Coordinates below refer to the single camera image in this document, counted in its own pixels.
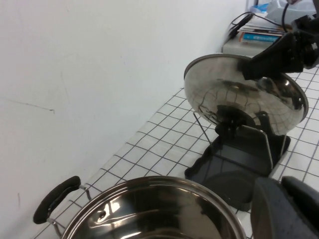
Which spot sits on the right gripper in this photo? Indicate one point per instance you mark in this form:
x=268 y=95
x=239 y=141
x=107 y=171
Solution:
x=310 y=42

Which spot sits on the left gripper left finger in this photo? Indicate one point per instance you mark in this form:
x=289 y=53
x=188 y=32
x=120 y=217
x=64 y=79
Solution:
x=271 y=211

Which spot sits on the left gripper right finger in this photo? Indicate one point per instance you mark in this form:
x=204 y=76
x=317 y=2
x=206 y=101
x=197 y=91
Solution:
x=309 y=206

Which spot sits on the stainless steel lid black knob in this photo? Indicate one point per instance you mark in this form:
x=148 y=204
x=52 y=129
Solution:
x=211 y=82

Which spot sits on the blue-covered book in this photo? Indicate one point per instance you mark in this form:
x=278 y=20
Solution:
x=259 y=37

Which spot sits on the white-covered book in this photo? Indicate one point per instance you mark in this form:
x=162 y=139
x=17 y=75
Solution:
x=259 y=26

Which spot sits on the white storage box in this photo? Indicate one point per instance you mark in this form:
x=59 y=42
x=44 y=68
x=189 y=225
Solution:
x=236 y=47

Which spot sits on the blue plastic bag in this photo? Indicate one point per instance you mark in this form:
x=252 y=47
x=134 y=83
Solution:
x=271 y=8

